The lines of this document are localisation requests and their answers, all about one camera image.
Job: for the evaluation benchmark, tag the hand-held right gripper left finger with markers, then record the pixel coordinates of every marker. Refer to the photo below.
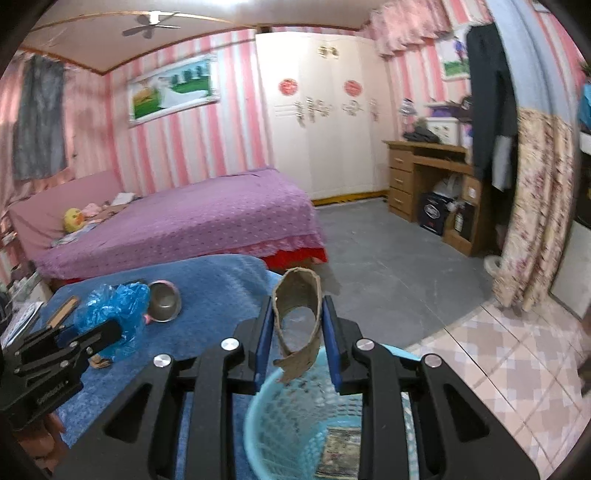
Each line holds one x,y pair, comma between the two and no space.
262,341

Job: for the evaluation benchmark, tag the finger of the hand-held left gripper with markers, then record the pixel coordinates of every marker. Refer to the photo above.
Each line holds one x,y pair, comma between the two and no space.
92,341

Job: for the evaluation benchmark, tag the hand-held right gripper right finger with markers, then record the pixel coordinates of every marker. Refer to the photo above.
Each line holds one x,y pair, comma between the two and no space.
330,341

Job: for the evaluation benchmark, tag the torn cardboard tube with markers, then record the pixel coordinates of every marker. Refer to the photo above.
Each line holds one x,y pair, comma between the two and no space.
304,357

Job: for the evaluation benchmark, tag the blue plastic bag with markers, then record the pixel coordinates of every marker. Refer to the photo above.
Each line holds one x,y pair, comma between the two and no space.
115,309

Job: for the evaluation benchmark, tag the light blue plastic basket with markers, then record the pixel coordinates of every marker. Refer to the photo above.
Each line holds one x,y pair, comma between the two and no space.
281,415

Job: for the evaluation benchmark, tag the silver snack wrapper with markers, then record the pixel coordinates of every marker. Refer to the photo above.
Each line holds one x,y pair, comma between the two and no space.
339,452

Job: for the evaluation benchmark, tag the person's left hand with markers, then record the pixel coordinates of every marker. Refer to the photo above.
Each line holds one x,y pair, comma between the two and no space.
48,424

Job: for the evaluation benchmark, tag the tan flat case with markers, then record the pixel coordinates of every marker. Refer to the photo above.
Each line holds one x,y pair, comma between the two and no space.
64,311

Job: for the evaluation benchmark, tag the white dotted pad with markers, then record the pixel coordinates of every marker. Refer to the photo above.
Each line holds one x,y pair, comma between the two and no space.
21,321

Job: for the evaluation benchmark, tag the pink steel-lined mug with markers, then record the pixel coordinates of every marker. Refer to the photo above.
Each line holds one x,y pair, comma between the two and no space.
164,302

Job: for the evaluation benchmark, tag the yellow duck plush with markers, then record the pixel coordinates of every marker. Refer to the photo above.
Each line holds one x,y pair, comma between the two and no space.
74,219

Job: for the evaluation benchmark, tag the pink clothes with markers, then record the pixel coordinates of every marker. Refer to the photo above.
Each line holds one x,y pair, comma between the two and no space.
92,208

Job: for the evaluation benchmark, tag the bed with purple spotted cover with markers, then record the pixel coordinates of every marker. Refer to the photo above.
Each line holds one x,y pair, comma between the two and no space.
184,221

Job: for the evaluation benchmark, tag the white cloth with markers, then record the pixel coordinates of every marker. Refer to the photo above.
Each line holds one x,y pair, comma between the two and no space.
122,198

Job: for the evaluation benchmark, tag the pink padded headboard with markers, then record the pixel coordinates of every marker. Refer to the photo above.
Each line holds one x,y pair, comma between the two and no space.
60,198

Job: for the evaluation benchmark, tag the black printed box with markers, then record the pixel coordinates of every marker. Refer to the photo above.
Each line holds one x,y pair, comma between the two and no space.
434,212

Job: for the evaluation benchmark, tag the wooden desk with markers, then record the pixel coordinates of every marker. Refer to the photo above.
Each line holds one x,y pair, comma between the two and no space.
401,184

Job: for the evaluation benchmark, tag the white bucket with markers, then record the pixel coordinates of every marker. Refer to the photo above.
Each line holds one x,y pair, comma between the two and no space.
491,265

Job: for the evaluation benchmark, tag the white wardrobe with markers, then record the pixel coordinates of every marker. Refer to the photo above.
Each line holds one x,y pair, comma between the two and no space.
323,147

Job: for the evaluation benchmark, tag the white fan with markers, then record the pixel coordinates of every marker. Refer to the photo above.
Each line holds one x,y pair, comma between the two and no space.
448,184

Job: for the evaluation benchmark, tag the pink curtain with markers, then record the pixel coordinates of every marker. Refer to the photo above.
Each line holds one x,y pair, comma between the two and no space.
8,152

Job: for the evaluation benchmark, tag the dark clothes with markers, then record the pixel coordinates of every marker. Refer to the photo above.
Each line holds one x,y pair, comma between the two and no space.
420,136

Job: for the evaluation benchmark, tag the grey curtain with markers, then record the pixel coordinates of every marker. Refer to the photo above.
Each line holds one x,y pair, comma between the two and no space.
39,120

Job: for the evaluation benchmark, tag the white storage box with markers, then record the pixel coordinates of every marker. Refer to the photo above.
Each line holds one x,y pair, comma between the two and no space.
443,129

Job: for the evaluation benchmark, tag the desk lamp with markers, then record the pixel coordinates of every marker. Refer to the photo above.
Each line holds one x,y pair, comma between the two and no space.
407,110

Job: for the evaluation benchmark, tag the cream floral curtain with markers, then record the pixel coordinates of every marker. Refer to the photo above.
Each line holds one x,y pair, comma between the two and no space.
535,207

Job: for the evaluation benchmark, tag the framed wedding photo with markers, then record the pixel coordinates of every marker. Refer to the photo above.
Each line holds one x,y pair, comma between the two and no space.
173,87

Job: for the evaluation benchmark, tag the dark hanging jacket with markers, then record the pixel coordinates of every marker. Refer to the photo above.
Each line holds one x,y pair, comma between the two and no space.
489,101

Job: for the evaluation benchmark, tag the small framed photo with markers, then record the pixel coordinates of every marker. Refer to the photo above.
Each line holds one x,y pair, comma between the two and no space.
455,60

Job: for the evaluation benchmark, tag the pink curtain valance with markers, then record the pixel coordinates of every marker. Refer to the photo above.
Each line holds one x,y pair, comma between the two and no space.
406,27

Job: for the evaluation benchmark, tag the ceiling fan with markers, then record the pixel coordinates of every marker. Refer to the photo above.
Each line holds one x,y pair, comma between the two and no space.
150,23

